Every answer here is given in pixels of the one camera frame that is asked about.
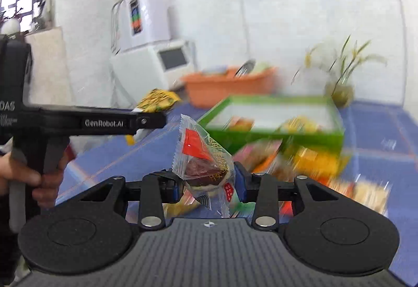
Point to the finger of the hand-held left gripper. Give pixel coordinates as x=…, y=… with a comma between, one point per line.
x=104, y=122

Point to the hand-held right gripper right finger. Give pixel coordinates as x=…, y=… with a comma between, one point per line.
x=241, y=182

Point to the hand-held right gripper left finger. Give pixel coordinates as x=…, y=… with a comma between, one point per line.
x=178, y=190

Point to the clear red-printed snack packet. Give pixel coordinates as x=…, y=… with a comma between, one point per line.
x=199, y=143

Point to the green cardboard box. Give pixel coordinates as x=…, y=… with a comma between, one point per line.
x=277, y=140

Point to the yellow chips bag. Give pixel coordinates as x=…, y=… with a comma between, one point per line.
x=318, y=161

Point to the person's left hand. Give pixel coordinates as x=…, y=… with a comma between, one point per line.
x=19, y=172

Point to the pink green snack packet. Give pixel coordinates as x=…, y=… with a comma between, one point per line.
x=258, y=156

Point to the beige board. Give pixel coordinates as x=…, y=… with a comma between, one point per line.
x=49, y=68

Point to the yellow green snack packet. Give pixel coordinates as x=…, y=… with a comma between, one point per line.
x=158, y=100

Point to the red orange snack packet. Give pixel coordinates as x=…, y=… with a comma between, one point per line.
x=240, y=123

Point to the white appliance with grey screen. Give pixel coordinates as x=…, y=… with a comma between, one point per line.
x=143, y=68

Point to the window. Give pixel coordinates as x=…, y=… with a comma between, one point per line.
x=19, y=2

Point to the orange plastic basin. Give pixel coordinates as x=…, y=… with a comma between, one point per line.
x=225, y=87

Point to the white appliance with coloured label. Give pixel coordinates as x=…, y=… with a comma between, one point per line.
x=147, y=19

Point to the pale green plate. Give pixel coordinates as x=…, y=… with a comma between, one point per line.
x=264, y=67

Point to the beige snack packet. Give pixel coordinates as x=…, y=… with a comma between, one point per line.
x=365, y=195

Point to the plant in glass vase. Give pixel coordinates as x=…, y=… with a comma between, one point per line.
x=341, y=87

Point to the blue patterned bedsheet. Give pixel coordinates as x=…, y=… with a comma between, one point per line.
x=375, y=130

